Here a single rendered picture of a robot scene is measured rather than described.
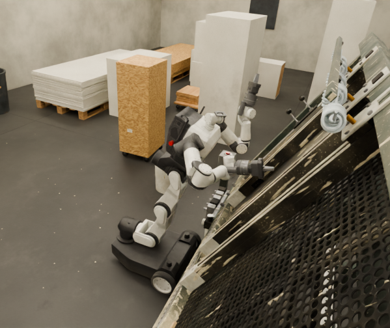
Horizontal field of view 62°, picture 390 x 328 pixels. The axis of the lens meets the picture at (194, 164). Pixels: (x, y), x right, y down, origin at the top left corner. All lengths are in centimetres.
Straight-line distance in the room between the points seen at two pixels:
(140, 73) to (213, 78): 123
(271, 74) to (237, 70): 274
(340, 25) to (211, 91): 226
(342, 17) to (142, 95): 333
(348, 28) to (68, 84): 438
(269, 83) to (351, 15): 227
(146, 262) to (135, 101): 204
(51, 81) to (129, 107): 207
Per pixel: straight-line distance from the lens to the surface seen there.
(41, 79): 602
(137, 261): 277
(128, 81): 402
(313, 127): 184
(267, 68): 727
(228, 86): 468
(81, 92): 551
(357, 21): 582
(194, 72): 673
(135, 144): 428
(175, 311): 159
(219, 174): 179
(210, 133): 207
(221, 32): 459
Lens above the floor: 218
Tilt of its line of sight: 30 degrees down
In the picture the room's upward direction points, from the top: 5 degrees clockwise
